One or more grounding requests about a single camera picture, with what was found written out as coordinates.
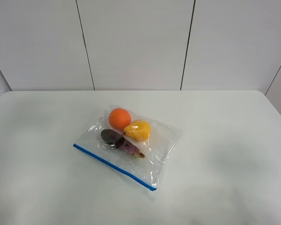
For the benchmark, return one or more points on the clear blue-zip file bag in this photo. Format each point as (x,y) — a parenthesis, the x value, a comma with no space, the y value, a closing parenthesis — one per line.
(157,148)

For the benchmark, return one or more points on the orange fruit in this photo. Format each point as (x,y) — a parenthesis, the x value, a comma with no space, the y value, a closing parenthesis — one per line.
(119,118)

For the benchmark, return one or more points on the purple eggplant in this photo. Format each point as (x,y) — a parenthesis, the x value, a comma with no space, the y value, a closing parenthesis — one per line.
(114,140)

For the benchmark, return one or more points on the yellow pear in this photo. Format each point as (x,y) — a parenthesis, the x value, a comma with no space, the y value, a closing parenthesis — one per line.
(139,130)

